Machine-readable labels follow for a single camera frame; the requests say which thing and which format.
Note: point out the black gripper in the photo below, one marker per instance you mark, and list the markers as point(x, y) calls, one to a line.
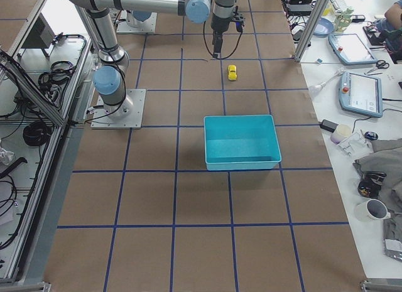
point(217, 25)

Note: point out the yellow beetle toy car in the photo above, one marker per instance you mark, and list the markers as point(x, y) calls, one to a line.
point(232, 72)

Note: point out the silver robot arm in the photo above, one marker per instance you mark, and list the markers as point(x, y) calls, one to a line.
point(165, 36)
point(114, 25)

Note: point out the turquoise plastic bin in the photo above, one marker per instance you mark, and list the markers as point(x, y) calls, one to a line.
point(245, 142)

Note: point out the light blue plate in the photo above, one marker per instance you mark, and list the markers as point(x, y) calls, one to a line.
point(323, 28)

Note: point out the green glass jar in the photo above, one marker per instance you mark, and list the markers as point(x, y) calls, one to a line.
point(343, 20)

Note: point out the upper teach pendant tablet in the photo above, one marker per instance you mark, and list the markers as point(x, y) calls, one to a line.
point(351, 50)

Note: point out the teach pendant tablet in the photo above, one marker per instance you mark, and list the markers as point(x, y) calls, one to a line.
point(361, 94)
point(351, 50)

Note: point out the black power adapter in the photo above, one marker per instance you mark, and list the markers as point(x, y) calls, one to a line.
point(328, 126)

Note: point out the lower teach pendant tablet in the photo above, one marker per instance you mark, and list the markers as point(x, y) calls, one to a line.
point(361, 94)

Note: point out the black scissors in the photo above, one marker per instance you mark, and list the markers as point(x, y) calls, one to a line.
point(380, 64)

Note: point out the brown paper table mat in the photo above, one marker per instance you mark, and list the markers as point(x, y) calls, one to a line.
point(143, 213)

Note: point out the grey cloth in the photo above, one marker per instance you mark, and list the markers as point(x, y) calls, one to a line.
point(380, 174)

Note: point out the white coffee mug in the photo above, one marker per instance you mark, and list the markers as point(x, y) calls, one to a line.
point(370, 210)

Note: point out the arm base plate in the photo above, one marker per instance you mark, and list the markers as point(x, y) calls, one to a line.
point(129, 115)
point(127, 24)

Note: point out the aluminium frame post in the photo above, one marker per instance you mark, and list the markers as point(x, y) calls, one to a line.
point(309, 29)

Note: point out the aluminium side rail frame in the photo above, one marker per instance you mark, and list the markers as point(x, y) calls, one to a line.
point(31, 125)

